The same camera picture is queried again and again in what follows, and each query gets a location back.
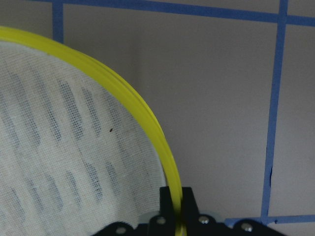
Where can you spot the yellow top steamer basket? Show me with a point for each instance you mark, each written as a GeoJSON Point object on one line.
{"type": "Point", "coordinates": [137, 98]}

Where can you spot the white steamer cloth liner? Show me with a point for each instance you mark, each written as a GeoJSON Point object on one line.
{"type": "Point", "coordinates": [61, 147]}

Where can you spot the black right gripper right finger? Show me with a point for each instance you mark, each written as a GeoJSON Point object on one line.
{"type": "Point", "coordinates": [189, 205]}

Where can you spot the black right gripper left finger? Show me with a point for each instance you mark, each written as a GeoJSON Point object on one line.
{"type": "Point", "coordinates": [166, 208]}

